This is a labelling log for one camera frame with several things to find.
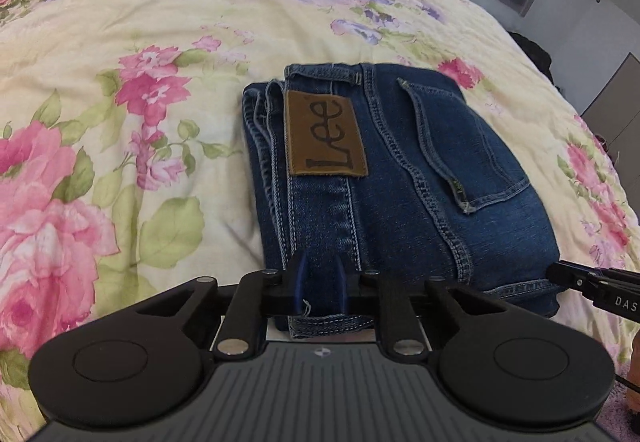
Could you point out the dark clothes pile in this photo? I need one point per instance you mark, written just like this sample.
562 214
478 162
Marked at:
540 57

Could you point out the grey bedside cabinet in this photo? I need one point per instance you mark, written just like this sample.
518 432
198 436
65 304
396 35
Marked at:
614 113

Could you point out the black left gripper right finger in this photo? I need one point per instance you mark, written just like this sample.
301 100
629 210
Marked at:
448 358

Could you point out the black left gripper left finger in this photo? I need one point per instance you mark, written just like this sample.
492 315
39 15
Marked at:
146 361

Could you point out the blue denim jeans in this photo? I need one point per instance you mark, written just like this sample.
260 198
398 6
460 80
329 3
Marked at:
386 168

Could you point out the floral yellow bed quilt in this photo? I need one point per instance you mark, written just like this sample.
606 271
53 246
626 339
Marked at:
124 170

